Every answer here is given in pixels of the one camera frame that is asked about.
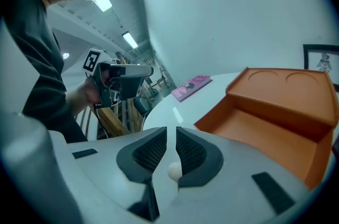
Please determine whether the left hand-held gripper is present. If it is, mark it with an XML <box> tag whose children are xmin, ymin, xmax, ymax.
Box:
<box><xmin>81</xmin><ymin>48</ymin><xmax>155</xmax><ymax>109</ymax></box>

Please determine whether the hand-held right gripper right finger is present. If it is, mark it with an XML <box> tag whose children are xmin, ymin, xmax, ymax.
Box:
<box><xmin>169</xmin><ymin>127</ymin><xmax>309</xmax><ymax>224</ymax></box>

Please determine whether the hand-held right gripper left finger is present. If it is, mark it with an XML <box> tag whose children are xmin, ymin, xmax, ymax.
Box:
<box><xmin>49</xmin><ymin>127</ymin><xmax>168</xmax><ymax>224</ymax></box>

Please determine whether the small beige ball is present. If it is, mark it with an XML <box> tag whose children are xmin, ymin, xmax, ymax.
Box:
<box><xmin>168</xmin><ymin>162</ymin><xmax>183</xmax><ymax>181</ymax></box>

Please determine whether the orange leather tray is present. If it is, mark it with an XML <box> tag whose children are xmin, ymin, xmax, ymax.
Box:
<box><xmin>194</xmin><ymin>67</ymin><xmax>339</xmax><ymax>191</ymax></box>

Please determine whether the person's left forearm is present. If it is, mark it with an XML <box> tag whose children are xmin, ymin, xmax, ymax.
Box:
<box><xmin>65</xmin><ymin>82</ymin><xmax>88</xmax><ymax>117</ymax></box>

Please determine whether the white round table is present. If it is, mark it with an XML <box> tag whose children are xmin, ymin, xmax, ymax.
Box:
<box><xmin>141</xmin><ymin>71</ymin><xmax>339</xmax><ymax>136</ymax></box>

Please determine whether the person's left hand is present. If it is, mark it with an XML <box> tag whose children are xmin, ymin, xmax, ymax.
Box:
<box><xmin>83</xmin><ymin>77</ymin><xmax>103</xmax><ymax>106</ymax></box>

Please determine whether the long ceiling light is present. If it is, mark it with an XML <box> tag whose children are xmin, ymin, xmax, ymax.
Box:
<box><xmin>92</xmin><ymin>0</ymin><xmax>113</xmax><ymax>12</ymax></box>
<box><xmin>121</xmin><ymin>31</ymin><xmax>139</xmax><ymax>49</ymax></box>

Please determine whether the pink book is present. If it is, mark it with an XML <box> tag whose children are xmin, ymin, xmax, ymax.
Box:
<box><xmin>171</xmin><ymin>75</ymin><xmax>213</xmax><ymax>103</ymax></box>

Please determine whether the person's black clothing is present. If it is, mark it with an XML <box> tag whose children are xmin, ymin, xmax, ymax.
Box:
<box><xmin>4</xmin><ymin>0</ymin><xmax>88</xmax><ymax>144</ymax></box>

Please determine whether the black picture frame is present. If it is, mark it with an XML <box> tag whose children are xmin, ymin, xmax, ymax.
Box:
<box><xmin>302</xmin><ymin>44</ymin><xmax>339</xmax><ymax>93</ymax></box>

